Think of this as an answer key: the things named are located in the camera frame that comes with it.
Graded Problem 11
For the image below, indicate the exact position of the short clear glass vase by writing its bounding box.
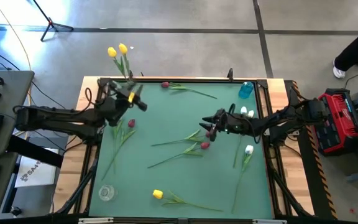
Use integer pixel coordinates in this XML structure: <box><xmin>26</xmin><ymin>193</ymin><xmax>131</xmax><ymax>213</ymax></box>
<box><xmin>98</xmin><ymin>184</ymin><xmax>116</xmax><ymax>202</ymax></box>

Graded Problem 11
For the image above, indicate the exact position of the black tripod stand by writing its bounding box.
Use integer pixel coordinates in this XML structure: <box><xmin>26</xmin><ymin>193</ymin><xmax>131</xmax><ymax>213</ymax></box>
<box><xmin>31</xmin><ymin>0</ymin><xmax>74</xmax><ymax>42</ymax></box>

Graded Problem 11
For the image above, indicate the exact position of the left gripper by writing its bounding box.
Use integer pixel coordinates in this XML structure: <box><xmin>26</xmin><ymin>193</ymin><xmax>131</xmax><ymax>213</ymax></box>
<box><xmin>107</xmin><ymin>80</ymin><xmax>148</xmax><ymax>112</ymax></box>

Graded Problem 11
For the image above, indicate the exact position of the dark red artificial tulip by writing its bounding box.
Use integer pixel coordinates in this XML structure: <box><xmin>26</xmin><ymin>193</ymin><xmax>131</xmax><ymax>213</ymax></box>
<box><xmin>147</xmin><ymin>141</ymin><xmax>211</xmax><ymax>169</ymax></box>
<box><xmin>161</xmin><ymin>81</ymin><xmax>218</xmax><ymax>100</ymax></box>
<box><xmin>101</xmin><ymin>119</ymin><xmax>137</xmax><ymax>181</ymax></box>
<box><xmin>150</xmin><ymin>129</ymin><xmax>213</xmax><ymax>147</ymax></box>

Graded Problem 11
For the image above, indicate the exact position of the white printed paper sign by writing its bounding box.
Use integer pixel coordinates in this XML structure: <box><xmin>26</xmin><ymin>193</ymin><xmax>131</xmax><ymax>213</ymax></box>
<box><xmin>14</xmin><ymin>147</ymin><xmax>60</xmax><ymax>189</ymax></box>

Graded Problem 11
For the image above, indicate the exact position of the black table frame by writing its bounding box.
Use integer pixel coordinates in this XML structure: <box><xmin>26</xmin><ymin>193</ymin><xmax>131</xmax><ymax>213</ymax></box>
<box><xmin>73</xmin><ymin>77</ymin><xmax>313</xmax><ymax>218</ymax></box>

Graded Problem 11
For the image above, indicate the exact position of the black hazard-striped platform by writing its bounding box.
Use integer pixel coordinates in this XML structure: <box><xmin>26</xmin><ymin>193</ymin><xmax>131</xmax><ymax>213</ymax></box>
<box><xmin>284</xmin><ymin>80</ymin><xmax>338</xmax><ymax>220</ymax></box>

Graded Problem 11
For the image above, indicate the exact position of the grey desk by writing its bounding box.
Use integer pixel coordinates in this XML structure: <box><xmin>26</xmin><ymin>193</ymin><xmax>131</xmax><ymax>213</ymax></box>
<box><xmin>0</xmin><ymin>70</ymin><xmax>35</xmax><ymax>220</ymax></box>

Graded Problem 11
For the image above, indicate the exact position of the black flat bar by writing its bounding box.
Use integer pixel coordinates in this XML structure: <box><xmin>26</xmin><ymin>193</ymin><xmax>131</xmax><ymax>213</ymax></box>
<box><xmin>7</xmin><ymin>135</ymin><xmax>64</xmax><ymax>169</ymax></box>

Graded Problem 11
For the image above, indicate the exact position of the black cable bundle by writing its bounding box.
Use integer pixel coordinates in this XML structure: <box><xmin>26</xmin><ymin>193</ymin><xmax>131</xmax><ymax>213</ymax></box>
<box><xmin>264</xmin><ymin>146</ymin><xmax>313</xmax><ymax>217</ymax></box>
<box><xmin>53</xmin><ymin>146</ymin><xmax>101</xmax><ymax>216</ymax></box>

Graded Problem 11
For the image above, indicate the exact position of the red and black tool case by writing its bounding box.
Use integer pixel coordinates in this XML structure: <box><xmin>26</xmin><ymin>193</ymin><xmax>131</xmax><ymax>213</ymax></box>
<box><xmin>314</xmin><ymin>88</ymin><xmax>358</xmax><ymax>156</ymax></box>

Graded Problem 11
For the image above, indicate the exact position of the yellow artificial tulip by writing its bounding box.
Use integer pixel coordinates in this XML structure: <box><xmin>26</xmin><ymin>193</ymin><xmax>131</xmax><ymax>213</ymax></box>
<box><xmin>107</xmin><ymin>46</ymin><xmax>129</xmax><ymax>80</ymax></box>
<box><xmin>152</xmin><ymin>189</ymin><xmax>224</xmax><ymax>213</ymax></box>
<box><xmin>118</xmin><ymin>42</ymin><xmax>134</xmax><ymax>81</ymax></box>

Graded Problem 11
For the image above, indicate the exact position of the blue glass vase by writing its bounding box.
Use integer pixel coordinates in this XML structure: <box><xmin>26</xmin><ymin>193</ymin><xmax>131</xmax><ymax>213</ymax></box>
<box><xmin>238</xmin><ymin>82</ymin><xmax>255</xmax><ymax>100</ymax></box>

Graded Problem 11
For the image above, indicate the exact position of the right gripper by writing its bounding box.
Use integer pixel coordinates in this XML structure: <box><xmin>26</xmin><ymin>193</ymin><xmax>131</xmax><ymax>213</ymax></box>
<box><xmin>199</xmin><ymin>108</ymin><xmax>241</xmax><ymax>142</ymax></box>

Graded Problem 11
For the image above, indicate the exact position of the yellow cable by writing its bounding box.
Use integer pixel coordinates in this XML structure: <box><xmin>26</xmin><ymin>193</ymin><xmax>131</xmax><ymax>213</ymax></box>
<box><xmin>0</xmin><ymin>0</ymin><xmax>33</xmax><ymax>141</ymax></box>

